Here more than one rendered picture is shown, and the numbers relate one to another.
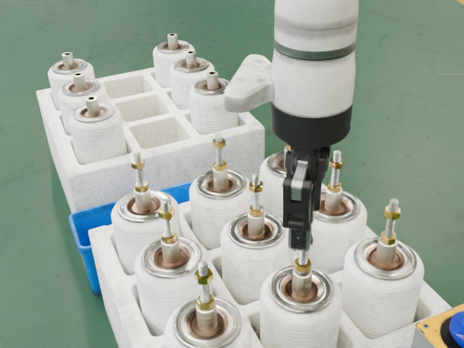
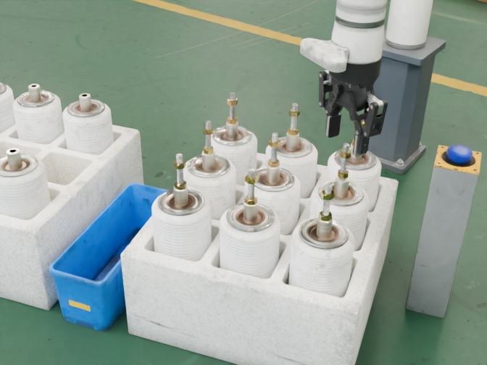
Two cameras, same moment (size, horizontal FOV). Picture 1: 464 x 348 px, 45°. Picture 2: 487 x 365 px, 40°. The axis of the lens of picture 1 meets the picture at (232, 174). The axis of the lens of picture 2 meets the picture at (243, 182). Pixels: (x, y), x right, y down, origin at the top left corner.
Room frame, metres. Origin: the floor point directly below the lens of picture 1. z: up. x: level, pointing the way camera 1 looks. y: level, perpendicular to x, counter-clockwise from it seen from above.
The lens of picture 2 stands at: (-0.04, 0.73, 0.87)
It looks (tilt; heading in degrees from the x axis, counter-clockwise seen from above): 33 degrees down; 312
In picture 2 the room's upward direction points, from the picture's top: 1 degrees clockwise
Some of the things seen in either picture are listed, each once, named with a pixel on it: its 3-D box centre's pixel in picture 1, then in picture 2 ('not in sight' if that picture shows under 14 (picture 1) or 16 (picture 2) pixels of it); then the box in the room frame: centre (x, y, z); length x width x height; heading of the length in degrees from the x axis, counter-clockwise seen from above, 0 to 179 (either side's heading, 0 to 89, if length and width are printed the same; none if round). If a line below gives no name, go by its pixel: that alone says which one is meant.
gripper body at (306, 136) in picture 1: (309, 136); (353, 79); (0.47, -0.08, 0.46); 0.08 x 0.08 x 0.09
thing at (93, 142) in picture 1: (101, 155); (24, 208); (0.93, 0.25, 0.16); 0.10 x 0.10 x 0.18
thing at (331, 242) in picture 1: (328, 255); (289, 188); (0.62, -0.14, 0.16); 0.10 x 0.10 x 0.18
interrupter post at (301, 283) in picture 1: (302, 281); (341, 187); (0.47, -0.08, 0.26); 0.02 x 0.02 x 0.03
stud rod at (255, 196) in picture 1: (256, 199); (274, 153); (0.58, -0.03, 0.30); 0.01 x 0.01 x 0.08
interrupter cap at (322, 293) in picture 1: (301, 288); (340, 193); (0.47, -0.08, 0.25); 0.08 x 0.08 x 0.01
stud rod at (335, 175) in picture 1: (335, 175); (293, 122); (0.62, -0.14, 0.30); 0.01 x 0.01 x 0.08
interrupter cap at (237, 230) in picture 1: (256, 230); (272, 179); (0.58, -0.03, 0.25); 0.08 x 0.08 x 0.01
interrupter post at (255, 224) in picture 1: (256, 222); (273, 173); (0.58, -0.03, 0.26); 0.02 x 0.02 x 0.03
